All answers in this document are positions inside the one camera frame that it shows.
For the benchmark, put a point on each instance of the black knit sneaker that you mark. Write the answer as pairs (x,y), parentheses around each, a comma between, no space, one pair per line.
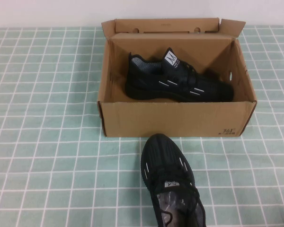
(163,156)
(180,82)

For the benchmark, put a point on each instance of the brown cardboard shoe box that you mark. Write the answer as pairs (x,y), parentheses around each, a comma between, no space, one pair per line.
(170,118)

